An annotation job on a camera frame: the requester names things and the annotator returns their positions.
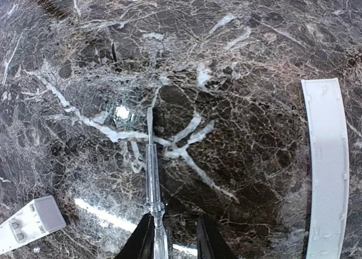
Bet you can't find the white remote battery cover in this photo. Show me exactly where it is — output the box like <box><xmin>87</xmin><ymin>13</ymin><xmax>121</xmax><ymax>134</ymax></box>
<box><xmin>301</xmin><ymin>78</ymin><xmax>350</xmax><ymax>258</ymax></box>

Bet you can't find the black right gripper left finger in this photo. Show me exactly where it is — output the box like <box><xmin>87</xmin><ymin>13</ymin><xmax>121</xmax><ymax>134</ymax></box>
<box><xmin>114</xmin><ymin>213</ymin><xmax>154</xmax><ymax>259</ymax></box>

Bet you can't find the clear handled tester screwdriver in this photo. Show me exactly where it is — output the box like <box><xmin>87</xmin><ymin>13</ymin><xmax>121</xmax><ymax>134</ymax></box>
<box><xmin>144</xmin><ymin>107</ymin><xmax>171</xmax><ymax>259</ymax></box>

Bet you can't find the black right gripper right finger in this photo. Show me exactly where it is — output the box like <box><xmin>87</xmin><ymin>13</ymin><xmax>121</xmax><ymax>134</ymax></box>
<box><xmin>197</xmin><ymin>213</ymin><xmax>237</xmax><ymax>259</ymax></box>

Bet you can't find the white remote control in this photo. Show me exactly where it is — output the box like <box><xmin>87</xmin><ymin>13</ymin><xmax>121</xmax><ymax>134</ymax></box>
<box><xmin>0</xmin><ymin>196</ymin><xmax>66</xmax><ymax>254</ymax></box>

